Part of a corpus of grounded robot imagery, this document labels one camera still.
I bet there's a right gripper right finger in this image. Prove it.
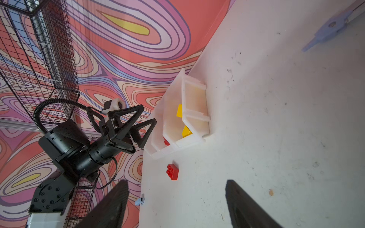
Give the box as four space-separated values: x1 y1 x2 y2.
225 180 281 228

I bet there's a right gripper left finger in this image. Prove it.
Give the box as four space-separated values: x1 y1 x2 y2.
77 180 129 228

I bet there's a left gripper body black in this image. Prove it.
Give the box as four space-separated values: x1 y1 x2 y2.
99 118 136 154

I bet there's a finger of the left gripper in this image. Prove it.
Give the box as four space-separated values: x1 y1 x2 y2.
107 104 144 140
130 118 158 149

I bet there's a red arch lego piece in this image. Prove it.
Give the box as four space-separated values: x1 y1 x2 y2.
163 138 170 146

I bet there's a yellow lego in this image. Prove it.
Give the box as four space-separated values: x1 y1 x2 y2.
182 125 193 138
176 104 183 118

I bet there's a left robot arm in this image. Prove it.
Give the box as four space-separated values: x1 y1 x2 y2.
26 98 157 228

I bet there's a left white plastic bin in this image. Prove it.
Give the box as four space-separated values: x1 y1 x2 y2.
144 108 162 160

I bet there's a white plastic bin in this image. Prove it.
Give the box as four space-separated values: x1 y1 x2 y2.
144 108 162 160
163 68 210 150
150 98 166 154

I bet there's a middle white plastic bin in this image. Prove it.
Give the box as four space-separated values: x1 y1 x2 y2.
150 98 166 154

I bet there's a right white plastic bin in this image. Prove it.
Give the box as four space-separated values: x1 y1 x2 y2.
163 68 210 150

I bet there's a small pen on table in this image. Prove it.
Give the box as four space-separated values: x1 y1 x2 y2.
302 0 365 52

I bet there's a black wire basket left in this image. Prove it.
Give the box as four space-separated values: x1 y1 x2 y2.
63 178 95 228

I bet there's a black wire basket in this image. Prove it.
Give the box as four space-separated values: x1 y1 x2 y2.
1 1 80 123
63 178 95 228

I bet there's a black wire basket back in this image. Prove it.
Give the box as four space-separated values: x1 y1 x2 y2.
1 1 80 123

